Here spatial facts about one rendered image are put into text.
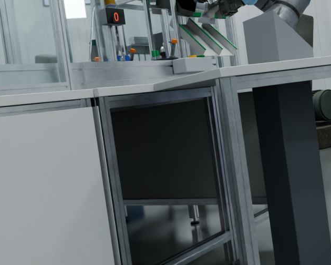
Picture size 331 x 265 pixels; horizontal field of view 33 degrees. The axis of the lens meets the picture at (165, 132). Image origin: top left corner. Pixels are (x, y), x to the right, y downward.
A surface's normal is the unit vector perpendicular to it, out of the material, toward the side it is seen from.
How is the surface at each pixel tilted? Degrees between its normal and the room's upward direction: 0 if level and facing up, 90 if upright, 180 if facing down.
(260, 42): 90
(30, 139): 90
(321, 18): 90
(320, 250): 90
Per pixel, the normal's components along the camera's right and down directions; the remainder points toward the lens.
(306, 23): 0.51, -0.04
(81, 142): 0.80, -0.08
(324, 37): -0.89, 0.15
